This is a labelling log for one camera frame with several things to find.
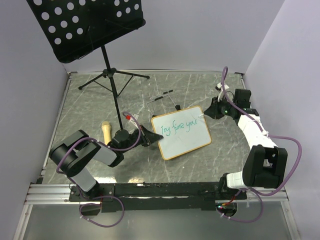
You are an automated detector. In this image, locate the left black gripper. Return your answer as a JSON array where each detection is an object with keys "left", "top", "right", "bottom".
[{"left": 121, "top": 124, "right": 164, "bottom": 154}]

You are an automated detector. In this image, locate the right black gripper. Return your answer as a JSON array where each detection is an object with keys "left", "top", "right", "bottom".
[{"left": 203, "top": 95, "right": 237, "bottom": 120}]

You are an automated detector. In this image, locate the yellow framed whiteboard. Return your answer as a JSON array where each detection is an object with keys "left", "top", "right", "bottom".
[{"left": 151, "top": 105, "right": 212, "bottom": 161}]

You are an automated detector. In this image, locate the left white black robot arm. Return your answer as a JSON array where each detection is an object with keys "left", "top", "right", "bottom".
[{"left": 49, "top": 125, "right": 164, "bottom": 201}]

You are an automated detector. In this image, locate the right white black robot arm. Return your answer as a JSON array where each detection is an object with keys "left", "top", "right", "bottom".
[{"left": 204, "top": 86, "right": 288, "bottom": 199}]

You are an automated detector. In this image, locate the wooden toy microphone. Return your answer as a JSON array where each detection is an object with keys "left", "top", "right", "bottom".
[{"left": 101, "top": 121, "right": 112, "bottom": 145}]

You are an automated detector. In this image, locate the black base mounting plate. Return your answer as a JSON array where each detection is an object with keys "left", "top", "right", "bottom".
[{"left": 69, "top": 182, "right": 247, "bottom": 213}]

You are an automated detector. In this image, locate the black perforated music stand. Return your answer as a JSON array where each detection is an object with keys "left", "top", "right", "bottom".
[{"left": 25, "top": 0, "right": 151, "bottom": 133}]

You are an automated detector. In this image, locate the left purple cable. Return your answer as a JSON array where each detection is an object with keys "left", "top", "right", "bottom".
[{"left": 55, "top": 111, "right": 141, "bottom": 228}]

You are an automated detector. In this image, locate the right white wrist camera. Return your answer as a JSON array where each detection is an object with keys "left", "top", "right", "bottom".
[{"left": 215, "top": 82, "right": 225, "bottom": 102}]

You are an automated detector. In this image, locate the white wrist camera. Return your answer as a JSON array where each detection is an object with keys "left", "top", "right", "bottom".
[
  {"left": 215, "top": 82, "right": 225, "bottom": 102},
  {"left": 124, "top": 113, "right": 139, "bottom": 129}
]

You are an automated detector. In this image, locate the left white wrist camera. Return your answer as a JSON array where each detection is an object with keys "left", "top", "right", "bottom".
[{"left": 124, "top": 113, "right": 139, "bottom": 129}]

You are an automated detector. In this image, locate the wire whiteboard easel stand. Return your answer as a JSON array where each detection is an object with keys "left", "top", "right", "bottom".
[{"left": 146, "top": 89, "right": 181, "bottom": 117}]

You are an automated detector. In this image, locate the aluminium extrusion rail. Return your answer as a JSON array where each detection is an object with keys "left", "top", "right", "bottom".
[{"left": 24, "top": 183, "right": 76, "bottom": 205}]

